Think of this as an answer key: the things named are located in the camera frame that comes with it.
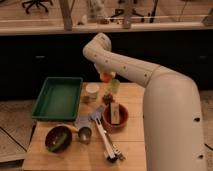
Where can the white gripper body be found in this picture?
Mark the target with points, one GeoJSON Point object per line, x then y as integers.
{"type": "Point", "coordinates": [101, 70]}

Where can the small orange apple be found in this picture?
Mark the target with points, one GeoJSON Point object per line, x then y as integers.
{"type": "Point", "coordinates": [106, 78]}

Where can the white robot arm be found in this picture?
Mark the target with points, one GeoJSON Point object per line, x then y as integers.
{"type": "Point", "coordinates": [172, 115]}

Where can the light green plastic cup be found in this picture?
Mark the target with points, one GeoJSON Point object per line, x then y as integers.
{"type": "Point", "coordinates": [113, 86]}

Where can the white paper cup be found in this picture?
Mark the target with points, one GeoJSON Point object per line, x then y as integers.
{"type": "Point", "coordinates": [92, 90]}

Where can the small metal cup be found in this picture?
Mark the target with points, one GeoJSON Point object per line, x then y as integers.
{"type": "Point", "coordinates": [85, 134]}

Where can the dark brown pine cone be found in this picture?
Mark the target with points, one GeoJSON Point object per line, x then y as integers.
{"type": "Point", "coordinates": [107, 98]}

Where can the wooden block in bowl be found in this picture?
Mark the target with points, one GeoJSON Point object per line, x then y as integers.
{"type": "Point", "coordinates": [114, 113]}

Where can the terracotta bowl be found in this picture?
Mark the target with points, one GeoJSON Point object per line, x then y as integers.
{"type": "Point", "coordinates": [107, 120]}

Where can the green plastic tray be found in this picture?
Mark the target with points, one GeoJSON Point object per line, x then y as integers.
{"type": "Point", "coordinates": [58, 99]}

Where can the blue grey cloth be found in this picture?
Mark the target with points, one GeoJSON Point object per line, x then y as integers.
{"type": "Point", "coordinates": [90, 118]}

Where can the dark brown bowl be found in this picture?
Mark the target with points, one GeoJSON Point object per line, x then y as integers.
{"type": "Point", "coordinates": [54, 134]}

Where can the black office chair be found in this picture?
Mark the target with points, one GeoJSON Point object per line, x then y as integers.
{"type": "Point", "coordinates": [29, 3]}

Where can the green cucumber in bowl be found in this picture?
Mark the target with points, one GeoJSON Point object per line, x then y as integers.
{"type": "Point", "coordinates": [56, 145]}

